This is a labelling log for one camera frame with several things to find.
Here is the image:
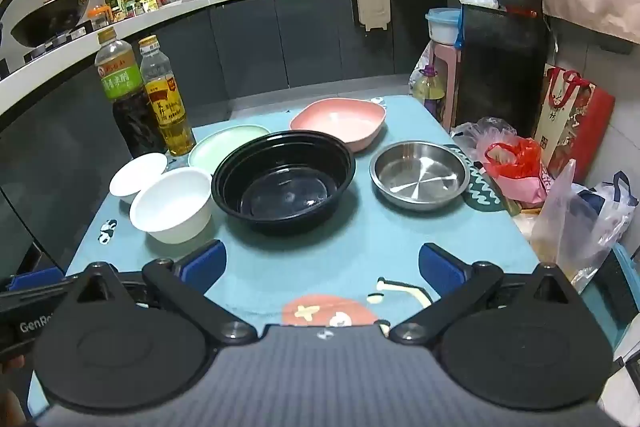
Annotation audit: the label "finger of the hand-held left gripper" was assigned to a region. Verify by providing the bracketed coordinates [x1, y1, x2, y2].
[5, 268, 68, 294]

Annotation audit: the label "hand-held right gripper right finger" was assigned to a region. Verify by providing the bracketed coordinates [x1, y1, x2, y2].
[387, 243, 581, 347]

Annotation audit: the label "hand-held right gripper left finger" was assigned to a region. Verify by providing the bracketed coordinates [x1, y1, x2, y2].
[65, 239, 257, 347]

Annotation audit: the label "large white bowl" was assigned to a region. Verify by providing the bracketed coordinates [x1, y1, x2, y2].
[129, 167, 213, 245]

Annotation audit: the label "black plastic bowl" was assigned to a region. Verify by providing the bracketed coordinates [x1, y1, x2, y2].
[211, 131, 357, 237]

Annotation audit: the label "small white bowl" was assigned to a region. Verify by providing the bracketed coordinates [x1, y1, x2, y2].
[109, 152, 168, 204]

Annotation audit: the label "pale green plate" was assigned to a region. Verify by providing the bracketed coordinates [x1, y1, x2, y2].
[187, 124, 273, 170]

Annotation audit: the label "person's left hand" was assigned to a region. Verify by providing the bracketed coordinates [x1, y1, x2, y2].
[0, 353, 27, 423]

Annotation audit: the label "green patterned trivet mat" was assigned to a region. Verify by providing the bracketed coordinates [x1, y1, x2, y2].
[462, 162, 508, 212]

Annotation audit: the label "stainless steel bowl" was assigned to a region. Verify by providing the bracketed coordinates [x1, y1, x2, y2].
[369, 140, 472, 211]

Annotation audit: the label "pink plastic bag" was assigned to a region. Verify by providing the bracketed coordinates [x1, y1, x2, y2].
[492, 172, 553, 205]

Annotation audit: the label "teal printed tablecloth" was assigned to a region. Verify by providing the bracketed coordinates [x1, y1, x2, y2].
[27, 94, 543, 420]

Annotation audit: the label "large clear plastic bag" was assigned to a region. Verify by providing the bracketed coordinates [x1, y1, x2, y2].
[530, 159, 621, 288]

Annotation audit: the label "red plastic bag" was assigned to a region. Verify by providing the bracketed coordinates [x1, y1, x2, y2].
[484, 138, 543, 180]

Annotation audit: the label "small clear plastic bag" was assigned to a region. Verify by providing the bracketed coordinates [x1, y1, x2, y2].
[452, 117, 518, 160]

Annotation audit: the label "yellow liquid bottle red label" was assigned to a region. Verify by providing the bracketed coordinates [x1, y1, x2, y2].
[138, 35, 197, 156]

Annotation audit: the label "large oil bottle purple cap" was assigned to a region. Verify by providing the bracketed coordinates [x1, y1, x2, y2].
[411, 66, 447, 118]

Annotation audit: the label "pink square bowl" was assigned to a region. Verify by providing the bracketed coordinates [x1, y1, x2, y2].
[290, 98, 388, 152]

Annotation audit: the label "white and blue tote bag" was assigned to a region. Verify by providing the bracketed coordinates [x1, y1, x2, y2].
[575, 172, 640, 258]

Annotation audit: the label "pink plastic stool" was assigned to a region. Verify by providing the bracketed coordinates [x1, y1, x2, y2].
[430, 41, 462, 130]

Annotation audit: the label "red gift bag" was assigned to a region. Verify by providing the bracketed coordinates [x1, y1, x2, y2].
[532, 64, 616, 182]

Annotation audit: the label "dark vinegar bottle green label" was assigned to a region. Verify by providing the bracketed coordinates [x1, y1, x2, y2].
[94, 27, 168, 160]

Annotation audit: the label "black mesh storage rack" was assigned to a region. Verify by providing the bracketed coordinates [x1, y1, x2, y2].
[452, 0, 551, 130]

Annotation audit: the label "dark kitchen cabinets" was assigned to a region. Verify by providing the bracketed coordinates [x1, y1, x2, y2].
[0, 0, 461, 273]

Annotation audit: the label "gas stove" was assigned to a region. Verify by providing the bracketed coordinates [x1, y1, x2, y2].
[0, 19, 108, 80]

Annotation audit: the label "plastic container blue lid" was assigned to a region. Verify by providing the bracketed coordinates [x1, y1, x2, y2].
[425, 8, 463, 45]

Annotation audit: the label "beige hanging bin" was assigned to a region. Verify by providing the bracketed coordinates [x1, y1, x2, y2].
[350, 0, 392, 32]

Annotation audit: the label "group of condiment bottles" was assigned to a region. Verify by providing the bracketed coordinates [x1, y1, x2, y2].
[87, 0, 171, 28]

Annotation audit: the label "black wok wooden handle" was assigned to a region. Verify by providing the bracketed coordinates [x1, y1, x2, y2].
[10, 0, 138, 48]

